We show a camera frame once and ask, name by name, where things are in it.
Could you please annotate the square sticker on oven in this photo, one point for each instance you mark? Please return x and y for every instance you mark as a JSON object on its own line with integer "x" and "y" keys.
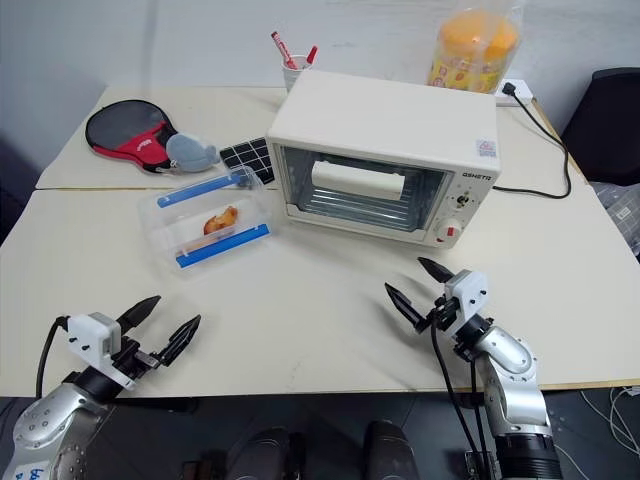
{"x": 485, "y": 148}

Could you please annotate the white power strip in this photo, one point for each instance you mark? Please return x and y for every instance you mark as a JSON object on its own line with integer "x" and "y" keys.
{"x": 522, "y": 92}

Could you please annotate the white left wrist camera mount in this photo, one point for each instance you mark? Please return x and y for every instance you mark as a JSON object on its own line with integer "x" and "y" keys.
{"x": 87, "y": 332}

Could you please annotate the long red white marker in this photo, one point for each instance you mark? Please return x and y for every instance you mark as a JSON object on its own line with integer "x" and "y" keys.
{"x": 282, "y": 47}

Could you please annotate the dark rounded shape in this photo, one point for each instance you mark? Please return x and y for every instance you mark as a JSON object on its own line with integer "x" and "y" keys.
{"x": 265, "y": 455}
{"x": 390, "y": 450}

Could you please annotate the bagged orange yellow cups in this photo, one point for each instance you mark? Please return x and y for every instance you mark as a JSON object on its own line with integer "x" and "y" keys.
{"x": 470, "y": 50}

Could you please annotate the clear box with blue clips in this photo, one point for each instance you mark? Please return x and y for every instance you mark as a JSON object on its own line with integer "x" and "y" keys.
{"x": 170, "y": 235}

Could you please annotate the piece of bread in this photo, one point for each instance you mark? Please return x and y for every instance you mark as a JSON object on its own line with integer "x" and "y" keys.
{"x": 222, "y": 220}

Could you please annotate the white knob with red mark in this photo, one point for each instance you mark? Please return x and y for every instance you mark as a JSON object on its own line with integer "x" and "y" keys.
{"x": 449, "y": 231}

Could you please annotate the black chair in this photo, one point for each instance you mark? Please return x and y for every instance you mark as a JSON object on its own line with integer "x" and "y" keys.
{"x": 605, "y": 130}

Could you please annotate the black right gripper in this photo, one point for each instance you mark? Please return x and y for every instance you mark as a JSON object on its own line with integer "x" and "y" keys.
{"x": 444, "y": 312}

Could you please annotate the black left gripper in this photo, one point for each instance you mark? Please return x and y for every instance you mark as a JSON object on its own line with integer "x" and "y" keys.
{"x": 131, "y": 357}

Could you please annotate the black red paddle case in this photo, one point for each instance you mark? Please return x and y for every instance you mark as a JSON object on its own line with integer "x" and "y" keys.
{"x": 120, "y": 122}

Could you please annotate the grey blue whale plush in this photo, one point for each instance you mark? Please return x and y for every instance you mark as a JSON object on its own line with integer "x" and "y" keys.
{"x": 190, "y": 152}

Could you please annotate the cream toaster oven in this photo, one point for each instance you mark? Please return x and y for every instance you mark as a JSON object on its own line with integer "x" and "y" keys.
{"x": 380, "y": 115}

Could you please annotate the short red marker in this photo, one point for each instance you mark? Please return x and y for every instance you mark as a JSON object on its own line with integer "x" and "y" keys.
{"x": 312, "y": 55}

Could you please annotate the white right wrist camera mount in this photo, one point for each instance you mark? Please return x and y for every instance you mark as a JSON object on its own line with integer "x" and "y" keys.
{"x": 467, "y": 295}

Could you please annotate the white paper cup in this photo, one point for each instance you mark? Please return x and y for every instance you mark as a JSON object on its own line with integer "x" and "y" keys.
{"x": 292, "y": 77}

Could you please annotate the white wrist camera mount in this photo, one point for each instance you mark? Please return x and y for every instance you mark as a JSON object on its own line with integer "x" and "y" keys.
{"x": 87, "y": 332}
{"x": 467, "y": 295}

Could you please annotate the black grid mat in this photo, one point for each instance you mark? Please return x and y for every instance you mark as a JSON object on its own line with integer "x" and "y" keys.
{"x": 250, "y": 157}

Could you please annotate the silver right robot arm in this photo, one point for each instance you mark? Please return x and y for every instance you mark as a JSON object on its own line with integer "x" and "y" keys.
{"x": 515, "y": 385}

